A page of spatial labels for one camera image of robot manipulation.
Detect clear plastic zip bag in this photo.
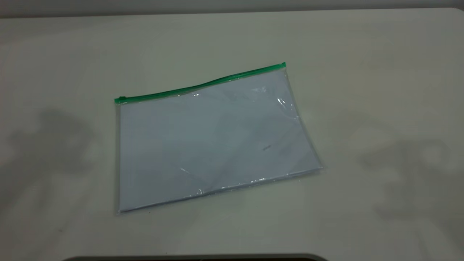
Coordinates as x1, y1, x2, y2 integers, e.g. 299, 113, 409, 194
114, 62, 324, 216

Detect white paper sheets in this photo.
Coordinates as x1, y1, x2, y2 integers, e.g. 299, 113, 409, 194
120, 71, 322, 212

